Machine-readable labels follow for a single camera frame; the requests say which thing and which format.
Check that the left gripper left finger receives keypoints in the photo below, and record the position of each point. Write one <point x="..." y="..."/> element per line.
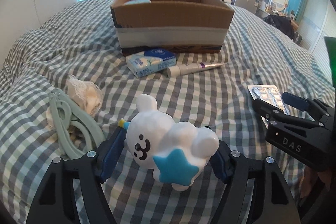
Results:
<point x="54" y="201"/>

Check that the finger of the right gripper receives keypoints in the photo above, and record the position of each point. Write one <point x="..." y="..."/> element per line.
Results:
<point x="295" y="101"/>

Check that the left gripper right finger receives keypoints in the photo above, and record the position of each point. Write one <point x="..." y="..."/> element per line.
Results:
<point x="271" y="202"/>

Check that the silver blister pack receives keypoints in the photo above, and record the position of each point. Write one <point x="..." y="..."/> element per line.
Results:
<point x="269" y="94"/>

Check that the green folding hanger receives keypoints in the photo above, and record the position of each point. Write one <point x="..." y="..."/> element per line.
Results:
<point x="67" y="116"/>

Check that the white bunny cloud toy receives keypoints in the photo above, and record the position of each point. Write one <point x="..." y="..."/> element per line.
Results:
<point x="176" y="152"/>

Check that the white cream tube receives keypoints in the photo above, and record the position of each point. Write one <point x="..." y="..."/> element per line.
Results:
<point x="186" y="69"/>

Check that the blue tissue pack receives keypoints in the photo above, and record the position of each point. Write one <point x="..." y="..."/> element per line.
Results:
<point x="150" y="61"/>

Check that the clear plastic round container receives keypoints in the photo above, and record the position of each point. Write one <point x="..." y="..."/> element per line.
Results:
<point x="135" y="2"/>

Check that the person right hand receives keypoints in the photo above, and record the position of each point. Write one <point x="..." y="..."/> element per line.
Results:
<point x="310" y="177"/>

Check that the black jacket on chair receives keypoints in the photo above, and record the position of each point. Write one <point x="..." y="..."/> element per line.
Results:
<point x="282" y="23"/>

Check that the white louvered wardrobe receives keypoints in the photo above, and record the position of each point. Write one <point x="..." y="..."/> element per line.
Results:
<point x="318" y="21"/>

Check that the silver mini fridge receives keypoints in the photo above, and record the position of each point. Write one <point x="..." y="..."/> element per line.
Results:
<point x="249" y="5"/>

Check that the open cardboard box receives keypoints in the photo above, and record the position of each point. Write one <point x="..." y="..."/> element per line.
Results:
<point x="179" y="26"/>

